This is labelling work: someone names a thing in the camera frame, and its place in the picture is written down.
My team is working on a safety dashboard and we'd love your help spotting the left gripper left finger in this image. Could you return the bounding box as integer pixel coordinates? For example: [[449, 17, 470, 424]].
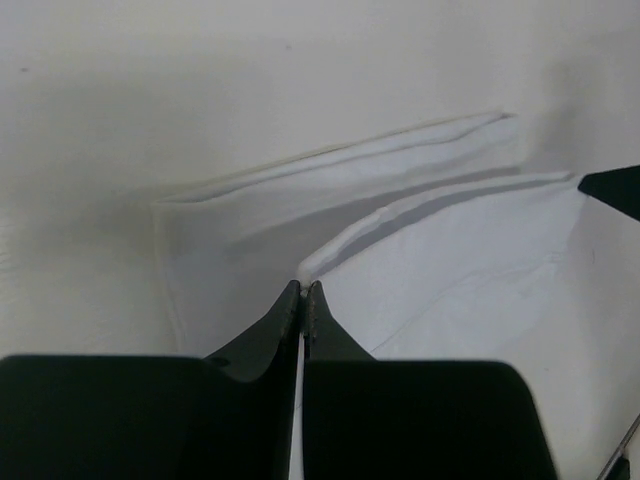
[[1, 281, 300, 479]]

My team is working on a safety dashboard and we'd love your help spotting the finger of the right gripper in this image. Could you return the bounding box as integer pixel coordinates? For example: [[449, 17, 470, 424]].
[[578, 165, 640, 221]]

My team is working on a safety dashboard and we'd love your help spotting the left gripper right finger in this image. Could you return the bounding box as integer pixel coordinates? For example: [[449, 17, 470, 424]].
[[302, 282, 557, 479]]

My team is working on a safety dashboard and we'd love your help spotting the white skirt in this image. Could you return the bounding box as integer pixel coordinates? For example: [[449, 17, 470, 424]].
[[152, 112, 639, 443]]

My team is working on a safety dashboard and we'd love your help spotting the aluminium table frame rail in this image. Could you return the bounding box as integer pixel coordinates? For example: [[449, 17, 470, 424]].
[[597, 415, 640, 480]]

